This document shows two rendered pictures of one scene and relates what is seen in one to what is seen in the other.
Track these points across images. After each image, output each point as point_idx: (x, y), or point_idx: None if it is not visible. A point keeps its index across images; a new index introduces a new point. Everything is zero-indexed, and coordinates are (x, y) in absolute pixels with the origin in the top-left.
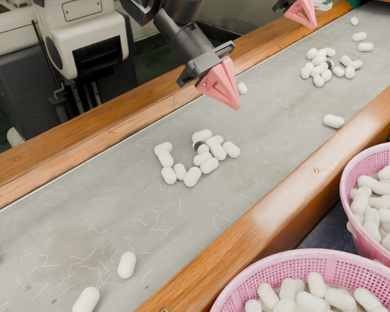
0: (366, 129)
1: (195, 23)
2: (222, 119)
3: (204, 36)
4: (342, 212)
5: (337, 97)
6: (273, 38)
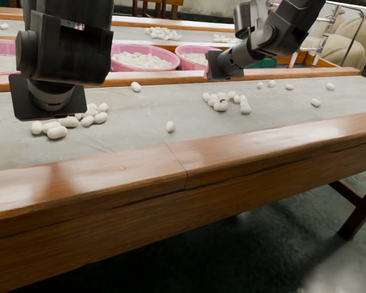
0: (131, 73)
1: (234, 45)
2: (200, 117)
3: (228, 49)
4: None
5: (105, 99)
6: (69, 161)
